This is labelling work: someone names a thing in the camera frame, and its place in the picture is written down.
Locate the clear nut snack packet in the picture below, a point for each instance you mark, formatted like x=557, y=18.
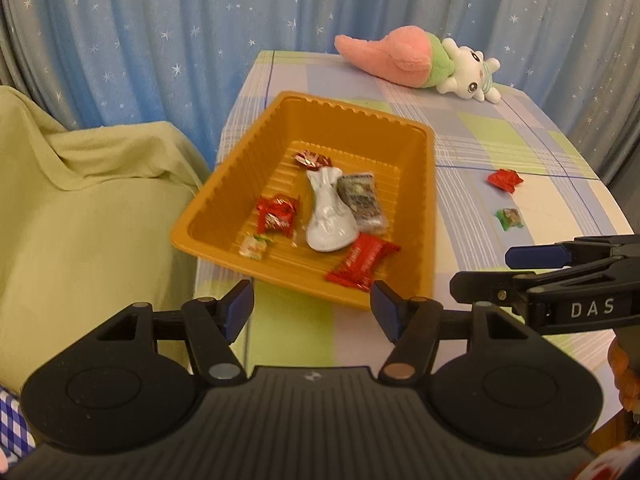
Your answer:
x=358, y=193

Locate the plaid tablecloth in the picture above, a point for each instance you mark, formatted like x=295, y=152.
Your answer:
x=560, y=198

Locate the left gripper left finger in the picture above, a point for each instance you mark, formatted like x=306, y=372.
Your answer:
x=212, y=326

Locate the green candy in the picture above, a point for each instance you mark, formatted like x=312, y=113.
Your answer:
x=509, y=218

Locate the yellow candy wrapper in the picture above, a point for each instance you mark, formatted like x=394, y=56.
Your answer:
x=254, y=245

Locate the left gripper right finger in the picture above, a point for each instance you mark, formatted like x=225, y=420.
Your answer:
x=412, y=326

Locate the silver green snack bag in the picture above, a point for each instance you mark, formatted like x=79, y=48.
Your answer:
x=332, y=226

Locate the small red candy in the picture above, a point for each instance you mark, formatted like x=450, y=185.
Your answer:
x=277, y=213

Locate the red twisted candy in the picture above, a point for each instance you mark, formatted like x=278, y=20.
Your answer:
x=311, y=160

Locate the blue star curtain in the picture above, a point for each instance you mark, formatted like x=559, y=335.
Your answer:
x=95, y=63

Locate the right hand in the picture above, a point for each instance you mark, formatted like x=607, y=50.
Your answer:
x=626, y=380

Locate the orange plastic tray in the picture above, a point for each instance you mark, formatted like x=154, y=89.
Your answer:
x=398, y=152

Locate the green cloth covered sofa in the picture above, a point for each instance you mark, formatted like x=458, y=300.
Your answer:
x=86, y=217

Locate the red square snack pouch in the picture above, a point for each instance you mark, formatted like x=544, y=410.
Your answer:
x=506, y=180

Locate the blue checkered cloth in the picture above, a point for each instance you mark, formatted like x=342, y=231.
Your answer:
x=16, y=439

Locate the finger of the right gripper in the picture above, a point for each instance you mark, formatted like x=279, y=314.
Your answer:
x=581, y=250
x=500, y=287

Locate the pink carrot bunny plush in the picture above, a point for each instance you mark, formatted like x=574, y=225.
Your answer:
x=414, y=58

